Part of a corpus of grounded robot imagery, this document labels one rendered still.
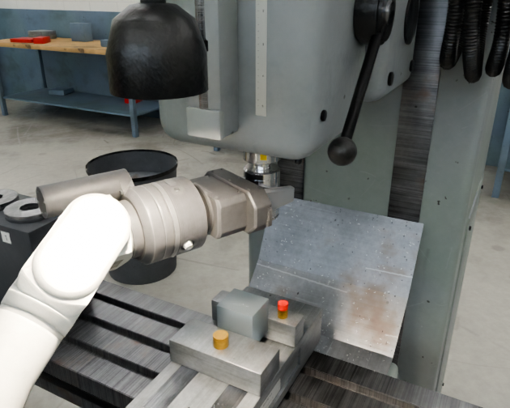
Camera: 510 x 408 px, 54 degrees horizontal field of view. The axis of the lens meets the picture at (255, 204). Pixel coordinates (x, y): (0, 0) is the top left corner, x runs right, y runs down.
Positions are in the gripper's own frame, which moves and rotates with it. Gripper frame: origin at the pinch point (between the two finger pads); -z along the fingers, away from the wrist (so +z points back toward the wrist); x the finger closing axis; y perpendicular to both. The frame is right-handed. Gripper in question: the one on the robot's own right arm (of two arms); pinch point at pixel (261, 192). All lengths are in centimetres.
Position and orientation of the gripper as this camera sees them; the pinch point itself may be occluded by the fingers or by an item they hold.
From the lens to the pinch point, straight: 65.1
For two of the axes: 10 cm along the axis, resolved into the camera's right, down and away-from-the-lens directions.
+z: -8.0, 2.3, -5.6
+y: -0.1, 9.2, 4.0
